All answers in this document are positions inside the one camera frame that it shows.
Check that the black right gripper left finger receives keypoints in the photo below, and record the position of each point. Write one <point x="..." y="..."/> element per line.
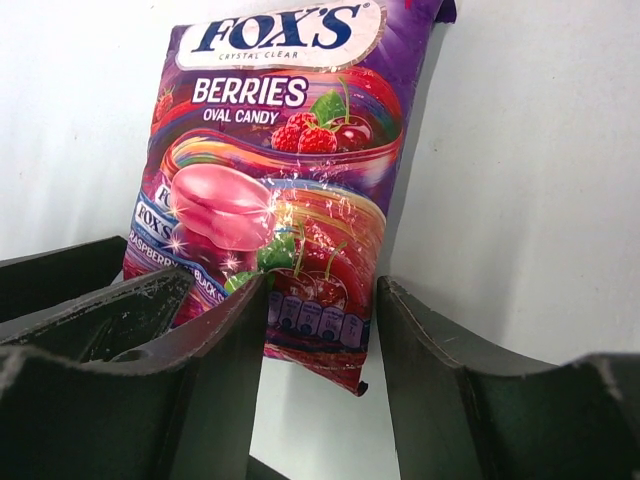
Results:
<point x="97" y="383"/>

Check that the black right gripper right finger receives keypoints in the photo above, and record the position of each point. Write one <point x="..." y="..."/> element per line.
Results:
<point x="463" y="407"/>

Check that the purple Fox's bag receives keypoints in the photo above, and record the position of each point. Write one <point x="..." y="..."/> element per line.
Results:
<point x="274" y="149"/>

